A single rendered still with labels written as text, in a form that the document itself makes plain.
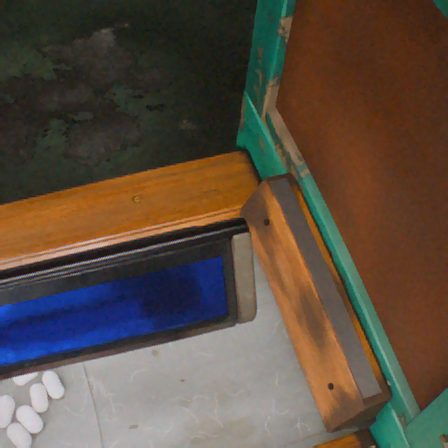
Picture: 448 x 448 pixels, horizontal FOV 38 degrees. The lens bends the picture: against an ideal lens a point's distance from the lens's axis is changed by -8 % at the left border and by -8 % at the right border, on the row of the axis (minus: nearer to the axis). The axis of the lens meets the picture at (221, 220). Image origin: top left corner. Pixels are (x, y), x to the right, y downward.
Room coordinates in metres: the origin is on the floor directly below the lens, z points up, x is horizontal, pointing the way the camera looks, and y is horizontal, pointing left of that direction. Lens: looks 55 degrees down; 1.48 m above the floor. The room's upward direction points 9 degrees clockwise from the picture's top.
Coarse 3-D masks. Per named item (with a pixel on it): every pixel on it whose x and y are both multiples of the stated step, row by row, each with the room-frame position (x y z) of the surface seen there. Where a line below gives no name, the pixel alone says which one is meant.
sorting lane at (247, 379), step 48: (240, 336) 0.36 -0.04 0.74; (288, 336) 0.37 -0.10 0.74; (0, 384) 0.24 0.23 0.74; (96, 384) 0.26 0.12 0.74; (144, 384) 0.28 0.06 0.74; (192, 384) 0.29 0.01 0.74; (240, 384) 0.30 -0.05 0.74; (288, 384) 0.30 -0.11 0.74; (0, 432) 0.19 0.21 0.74; (48, 432) 0.20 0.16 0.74; (96, 432) 0.21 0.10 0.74; (144, 432) 0.22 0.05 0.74; (192, 432) 0.23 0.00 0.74; (240, 432) 0.23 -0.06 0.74; (288, 432) 0.24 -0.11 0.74; (336, 432) 0.25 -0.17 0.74
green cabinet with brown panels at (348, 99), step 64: (320, 0) 0.57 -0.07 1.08; (384, 0) 0.48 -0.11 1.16; (256, 64) 0.64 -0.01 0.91; (320, 64) 0.54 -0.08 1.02; (384, 64) 0.45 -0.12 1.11; (320, 128) 0.51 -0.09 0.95; (384, 128) 0.43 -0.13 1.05; (320, 192) 0.48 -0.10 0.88; (384, 192) 0.40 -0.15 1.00; (384, 256) 0.37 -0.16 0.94; (384, 320) 0.33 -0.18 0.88
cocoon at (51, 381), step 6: (48, 372) 0.26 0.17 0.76; (54, 372) 0.26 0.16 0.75; (48, 378) 0.25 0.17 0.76; (54, 378) 0.26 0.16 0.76; (48, 384) 0.25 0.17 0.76; (54, 384) 0.25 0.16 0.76; (60, 384) 0.25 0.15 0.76; (48, 390) 0.24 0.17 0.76; (54, 390) 0.24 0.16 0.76; (60, 390) 0.24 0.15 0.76; (54, 396) 0.23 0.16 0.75; (60, 396) 0.24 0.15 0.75
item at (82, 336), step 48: (144, 240) 0.24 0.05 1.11; (192, 240) 0.24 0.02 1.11; (240, 240) 0.25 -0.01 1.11; (0, 288) 0.18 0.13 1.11; (48, 288) 0.19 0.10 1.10; (96, 288) 0.20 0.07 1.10; (144, 288) 0.21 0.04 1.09; (192, 288) 0.22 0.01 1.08; (240, 288) 0.23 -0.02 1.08; (0, 336) 0.16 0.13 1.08; (48, 336) 0.17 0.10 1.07; (96, 336) 0.18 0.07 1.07; (144, 336) 0.19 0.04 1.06; (192, 336) 0.21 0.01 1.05
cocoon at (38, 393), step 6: (36, 384) 0.24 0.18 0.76; (30, 390) 0.24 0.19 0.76; (36, 390) 0.24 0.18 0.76; (42, 390) 0.24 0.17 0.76; (36, 396) 0.23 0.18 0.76; (42, 396) 0.23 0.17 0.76; (36, 402) 0.22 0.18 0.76; (42, 402) 0.22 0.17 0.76; (48, 402) 0.23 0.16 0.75; (36, 408) 0.22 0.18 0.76; (42, 408) 0.22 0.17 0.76
